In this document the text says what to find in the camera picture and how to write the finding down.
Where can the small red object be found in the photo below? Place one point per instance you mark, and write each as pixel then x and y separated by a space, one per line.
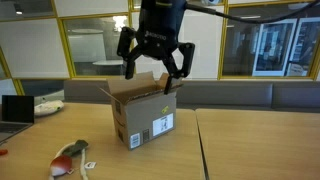
pixel 2 152

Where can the white oblong plush object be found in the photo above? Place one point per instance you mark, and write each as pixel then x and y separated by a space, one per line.
pixel 48 107

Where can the cardboard shipping box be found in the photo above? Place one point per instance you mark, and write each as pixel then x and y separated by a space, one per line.
pixel 146 116

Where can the yellow window frame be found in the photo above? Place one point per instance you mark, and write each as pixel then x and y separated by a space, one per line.
pixel 223 43

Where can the grey laptop with dark screen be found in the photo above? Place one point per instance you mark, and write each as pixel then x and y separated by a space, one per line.
pixel 16 108

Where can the grey upholstered bench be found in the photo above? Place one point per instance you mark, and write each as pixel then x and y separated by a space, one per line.
pixel 233 95

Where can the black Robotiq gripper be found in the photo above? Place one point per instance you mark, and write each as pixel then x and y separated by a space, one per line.
pixel 160 23

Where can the white round table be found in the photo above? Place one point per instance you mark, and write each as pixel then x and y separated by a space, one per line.
pixel 106 62

